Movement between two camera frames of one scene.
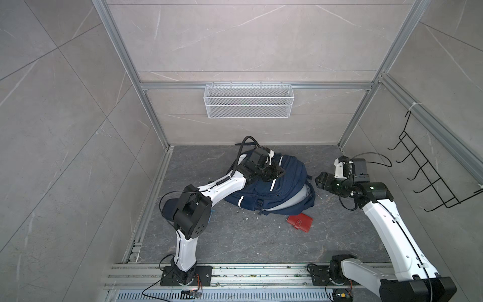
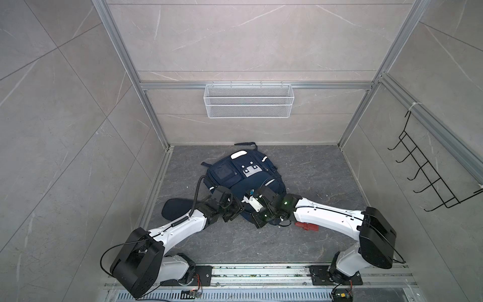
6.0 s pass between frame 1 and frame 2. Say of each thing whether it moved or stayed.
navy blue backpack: moved
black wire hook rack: stayed
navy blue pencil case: stayed
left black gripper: moved
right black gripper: moved
